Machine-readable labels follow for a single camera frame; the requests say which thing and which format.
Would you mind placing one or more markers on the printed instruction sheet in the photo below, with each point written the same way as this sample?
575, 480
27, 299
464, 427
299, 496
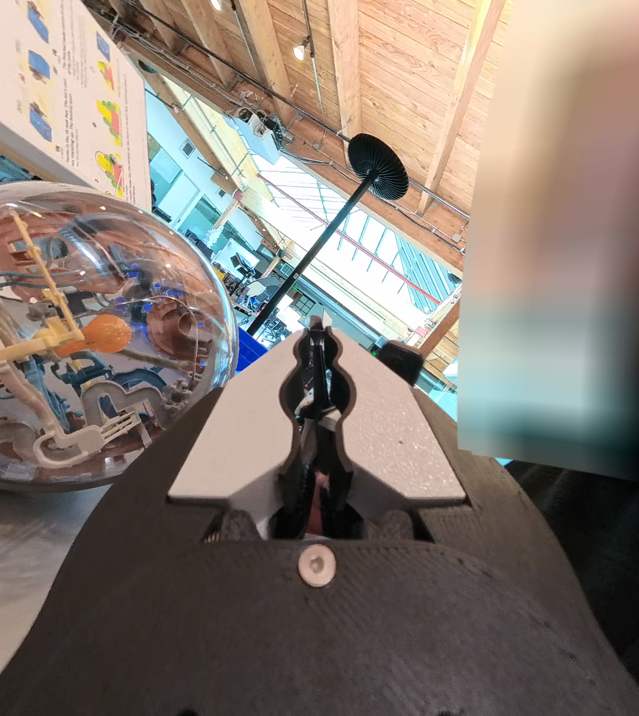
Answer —
51, 78

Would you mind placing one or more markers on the black stand pole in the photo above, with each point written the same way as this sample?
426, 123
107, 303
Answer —
342, 218

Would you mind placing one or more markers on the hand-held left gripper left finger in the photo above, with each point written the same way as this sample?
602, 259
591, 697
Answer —
230, 448

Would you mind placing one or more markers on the black flat-tip tweezers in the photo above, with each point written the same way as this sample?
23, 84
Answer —
317, 358

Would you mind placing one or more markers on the blue storage bin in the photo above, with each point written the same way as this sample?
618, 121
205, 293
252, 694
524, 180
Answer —
250, 356

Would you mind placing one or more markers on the clear maze ball toy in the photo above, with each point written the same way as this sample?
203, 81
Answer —
129, 336

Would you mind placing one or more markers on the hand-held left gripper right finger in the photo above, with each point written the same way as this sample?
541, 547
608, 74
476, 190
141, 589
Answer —
403, 448

